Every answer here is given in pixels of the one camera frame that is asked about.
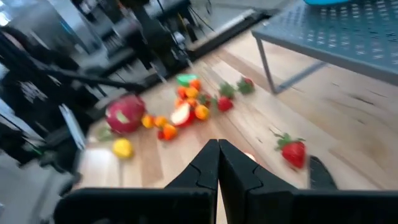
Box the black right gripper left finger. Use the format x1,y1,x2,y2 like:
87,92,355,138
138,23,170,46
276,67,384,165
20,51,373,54
164,139,220,191

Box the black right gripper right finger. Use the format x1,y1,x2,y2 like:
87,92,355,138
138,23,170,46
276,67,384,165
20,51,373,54
218,139,297,224

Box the black kitchen knife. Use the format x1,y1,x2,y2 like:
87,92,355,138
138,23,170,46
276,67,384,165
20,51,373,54
309,154,338,190

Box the blue collapsible colander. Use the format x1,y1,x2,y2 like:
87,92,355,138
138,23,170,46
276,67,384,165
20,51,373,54
303,0,353,6

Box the pink dragon fruit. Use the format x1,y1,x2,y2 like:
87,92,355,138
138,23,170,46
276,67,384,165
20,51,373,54
96,94,147,141

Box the small orange pear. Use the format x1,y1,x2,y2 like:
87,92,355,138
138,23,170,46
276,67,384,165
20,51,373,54
162,123,178,141

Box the yellow lemon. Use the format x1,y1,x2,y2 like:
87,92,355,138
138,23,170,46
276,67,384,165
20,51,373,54
111,138,135,159

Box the green avocado half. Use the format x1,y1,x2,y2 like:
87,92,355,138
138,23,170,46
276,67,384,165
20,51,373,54
176,73,200,88

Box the grey perforated metal shelf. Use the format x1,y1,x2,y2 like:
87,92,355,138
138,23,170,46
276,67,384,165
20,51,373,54
251,0,398,96

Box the person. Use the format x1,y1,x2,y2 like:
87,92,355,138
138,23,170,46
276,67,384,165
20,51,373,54
0,26,100,166

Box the silver aluminium extrusion post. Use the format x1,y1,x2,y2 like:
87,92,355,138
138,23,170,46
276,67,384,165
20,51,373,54
58,103,87,151

